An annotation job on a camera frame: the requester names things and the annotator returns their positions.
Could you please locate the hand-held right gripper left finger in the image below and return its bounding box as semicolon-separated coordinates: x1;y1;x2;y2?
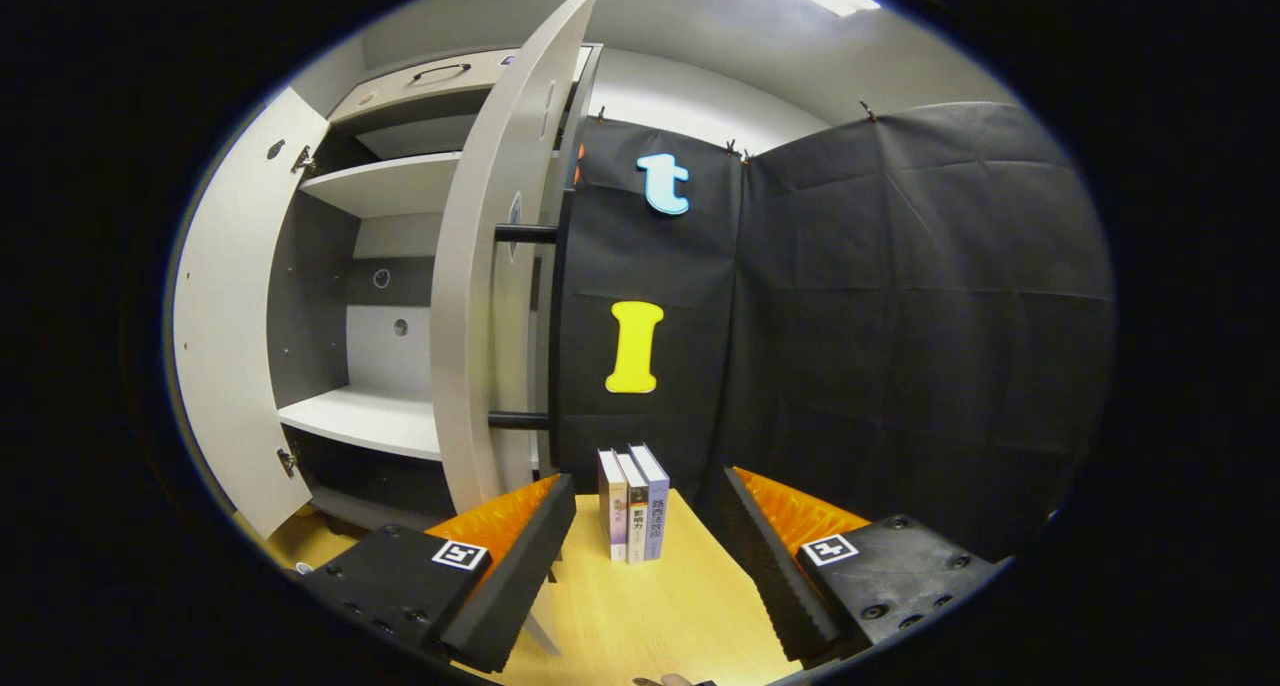
300;474;579;675

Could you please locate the black orange spine book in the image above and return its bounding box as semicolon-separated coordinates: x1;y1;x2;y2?
615;451;649;565

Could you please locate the blue spine book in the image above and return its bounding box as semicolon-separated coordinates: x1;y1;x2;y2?
630;443;671;562

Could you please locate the black backdrop cloth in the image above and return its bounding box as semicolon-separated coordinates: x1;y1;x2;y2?
550;101;1116;567

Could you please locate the grey white cabinet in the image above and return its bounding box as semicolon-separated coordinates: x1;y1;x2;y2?
265;46;604;532

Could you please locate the beige drawer with black handle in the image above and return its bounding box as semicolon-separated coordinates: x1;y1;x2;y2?
328;49;521;135

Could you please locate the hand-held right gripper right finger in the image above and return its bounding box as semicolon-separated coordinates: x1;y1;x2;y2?
720;468;1001;672

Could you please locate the white purple spine book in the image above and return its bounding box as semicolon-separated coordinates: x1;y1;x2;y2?
598;449;629;563

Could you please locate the white cabinet shelf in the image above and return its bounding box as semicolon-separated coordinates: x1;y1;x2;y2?
300;151;463;219

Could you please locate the white cabinet door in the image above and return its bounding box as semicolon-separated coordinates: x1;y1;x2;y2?
430;0;604;657
172;86;331;540

